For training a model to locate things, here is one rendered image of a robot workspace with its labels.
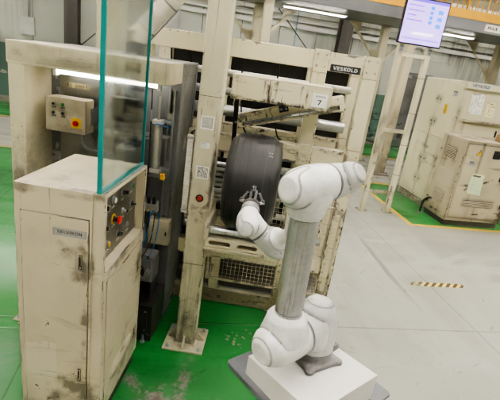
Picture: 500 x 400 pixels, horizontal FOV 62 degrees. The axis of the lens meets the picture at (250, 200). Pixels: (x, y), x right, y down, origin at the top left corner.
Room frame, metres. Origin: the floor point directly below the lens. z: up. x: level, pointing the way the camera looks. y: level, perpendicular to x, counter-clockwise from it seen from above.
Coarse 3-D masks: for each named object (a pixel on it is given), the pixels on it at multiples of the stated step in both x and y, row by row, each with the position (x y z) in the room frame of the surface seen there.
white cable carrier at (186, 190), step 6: (192, 144) 2.35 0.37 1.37; (192, 150) 2.39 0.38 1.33; (186, 156) 2.35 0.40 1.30; (192, 156) 2.38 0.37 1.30; (186, 162) 2.35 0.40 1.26; (186, 168) 2.35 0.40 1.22; (186, 174) 2.37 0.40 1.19; (186, 180) 2.35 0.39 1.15; (186, 186) 2.35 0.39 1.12; (186, 192) 2.38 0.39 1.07; (186, 198) 2.35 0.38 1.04; (186, 204) 2.35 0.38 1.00
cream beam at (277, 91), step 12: (240, 84) 2.59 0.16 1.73; (252, 84) 2.59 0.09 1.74; (264, 84) 2.59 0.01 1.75; (276, 84) 2.59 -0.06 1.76; (288, 84) 2.58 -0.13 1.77; (300, 84) 2.59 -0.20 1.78; (312, 84) 2.68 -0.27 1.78; (240, 96) 2.59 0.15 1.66; (252, 96) 2.59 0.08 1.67; (264, 96) 2.59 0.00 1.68; (276, 96) 2.59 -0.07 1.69; (288, 96) 2.58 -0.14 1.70; (300, 96) 2.58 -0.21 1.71; (312, 96) 2.58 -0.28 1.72; (300, 108) 2.59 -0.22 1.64; (312, 108) 2.58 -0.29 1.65
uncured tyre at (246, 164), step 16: (240, 144) 2.27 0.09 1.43; (256, 144) 2.28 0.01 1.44; (272, 144) 2.31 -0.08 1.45; (240, 160) 2.19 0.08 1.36; (256, 160) 2.20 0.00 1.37; (272, 160) 2.21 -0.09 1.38; (224, 176) 2.18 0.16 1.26; (240, 176) 2.15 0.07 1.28; (256, 176) 2.15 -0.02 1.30; (272, 176) 2.16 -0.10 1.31; (224, 192) 2.16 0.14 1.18; (240, 192) 2.13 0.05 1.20; (272, 192) 2.15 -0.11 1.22; (224, 208) 2.16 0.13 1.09; (240, 208) 2.13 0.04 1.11; (272, 208) 2.16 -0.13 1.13
